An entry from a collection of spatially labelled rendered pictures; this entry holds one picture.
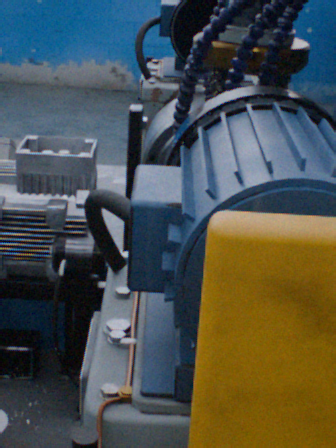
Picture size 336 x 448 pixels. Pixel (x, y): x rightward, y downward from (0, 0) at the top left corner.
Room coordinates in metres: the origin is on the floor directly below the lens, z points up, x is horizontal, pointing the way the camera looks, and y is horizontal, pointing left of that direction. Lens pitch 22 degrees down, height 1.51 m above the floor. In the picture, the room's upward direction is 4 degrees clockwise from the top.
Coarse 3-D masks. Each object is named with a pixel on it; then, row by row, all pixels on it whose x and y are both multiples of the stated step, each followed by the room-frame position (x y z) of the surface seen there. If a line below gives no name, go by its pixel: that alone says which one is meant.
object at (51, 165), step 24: (24, 144) 1.19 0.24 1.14; (48, 144) 1.23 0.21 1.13; (72, 144) 1.24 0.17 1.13; (96, 144) 1.22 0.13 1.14; (24, 168) 1.14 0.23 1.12; (48, 168) 1.14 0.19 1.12; (72, 168) 1.14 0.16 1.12; (24, 192) 1.14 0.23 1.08; (48, 192) 1.14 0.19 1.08; (72, 192) 1.14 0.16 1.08
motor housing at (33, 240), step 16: (0, 160) 1.21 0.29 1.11; (0, 176) 1.15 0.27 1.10; (16, 176) 1.15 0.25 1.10; (0, 192) 1.14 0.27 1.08; (16, 192) 1.14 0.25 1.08; (16, 208) 1.10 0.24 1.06; (32, 208) 1.11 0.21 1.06; (16, 224) 1.11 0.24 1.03; (32, 224) 1.10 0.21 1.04; (80, 224) 1.11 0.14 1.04; (0, 240) 1.10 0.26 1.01; (16, 240) 1.10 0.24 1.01; (32, 240) 1.09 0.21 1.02; (48, 240) 1.10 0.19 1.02; (16, 256) 1.10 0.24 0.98; (32, 256) 1.11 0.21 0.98; (16, 272) 1.14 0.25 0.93; (32, 272) 1.14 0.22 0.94
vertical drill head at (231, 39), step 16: (224, 32) 1.15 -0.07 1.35; (240, 32) 1.13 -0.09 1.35; (288, 32) 1.16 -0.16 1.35; (224, 48) 1.12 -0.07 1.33; (256, 48) 1.11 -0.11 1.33; (288, 48) 1.13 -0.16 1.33; (304, 48) 1.15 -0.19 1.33; (208, 64) 1.14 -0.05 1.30; (224, 64) 1.11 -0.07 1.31; (256, 64) 1.10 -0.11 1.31; (288, 64) 1.12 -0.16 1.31; (304, 64) 1.15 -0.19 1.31; (208, 80) 1.23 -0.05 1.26; (224, 80) 1.15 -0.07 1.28; (288, 80) 1.15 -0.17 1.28
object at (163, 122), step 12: (204, 96) 1.53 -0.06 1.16; (168, 108) 1.52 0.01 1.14; (192, 108) 1.44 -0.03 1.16; (156, 120) 1.51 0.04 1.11; (168, 120) 1.42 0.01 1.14; (156, 132) 1.41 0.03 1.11; (168, 132) 1.40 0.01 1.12; (156, 144) 1.40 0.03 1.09; (168, 144) 1.40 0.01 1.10; (144, 156) 1.41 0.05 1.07; (156, 156) 1.40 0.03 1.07
